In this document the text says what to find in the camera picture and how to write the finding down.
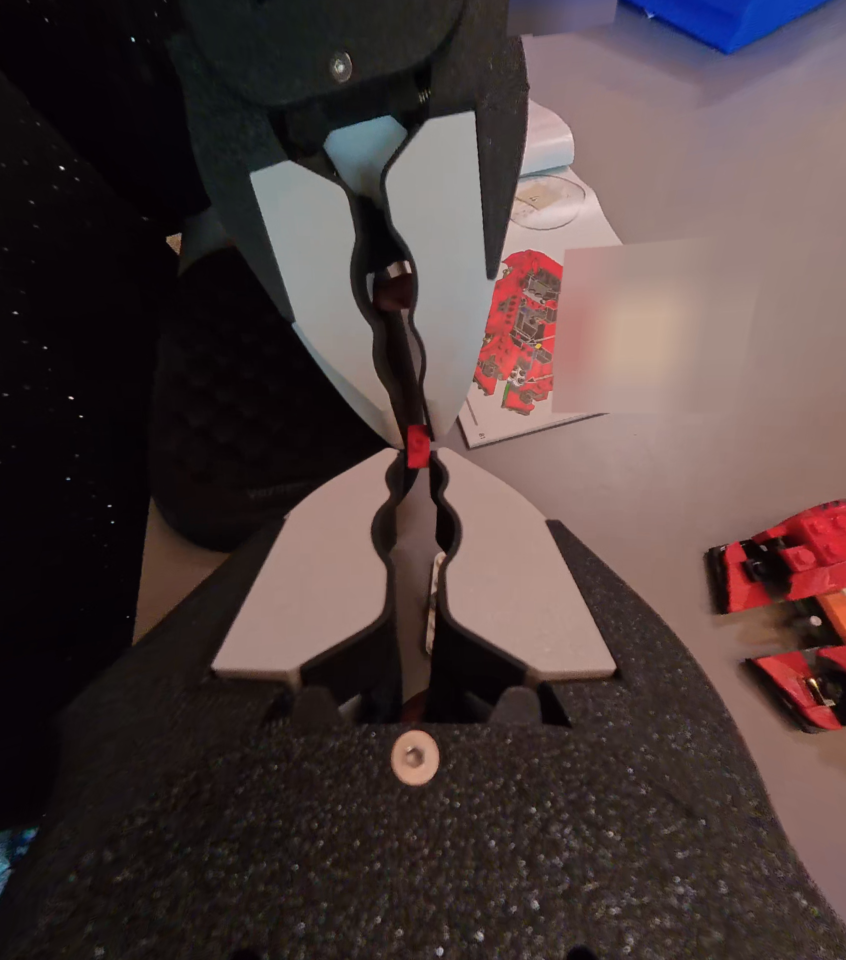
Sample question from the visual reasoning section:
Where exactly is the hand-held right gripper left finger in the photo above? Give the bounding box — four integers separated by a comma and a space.
211, 448, 403, 682

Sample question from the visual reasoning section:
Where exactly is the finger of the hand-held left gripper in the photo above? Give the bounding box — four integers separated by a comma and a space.
249, 159, 405, 451
384, 111, 490, 444

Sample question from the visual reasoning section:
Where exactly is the red toy brick car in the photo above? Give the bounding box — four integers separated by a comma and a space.
706, 491, 846, 735

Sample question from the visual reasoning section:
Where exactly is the blue plastic bin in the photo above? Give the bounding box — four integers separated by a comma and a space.
618, 0, 836, 55

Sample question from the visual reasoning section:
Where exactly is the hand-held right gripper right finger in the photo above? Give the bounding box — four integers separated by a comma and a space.
429, 450, 619, 682

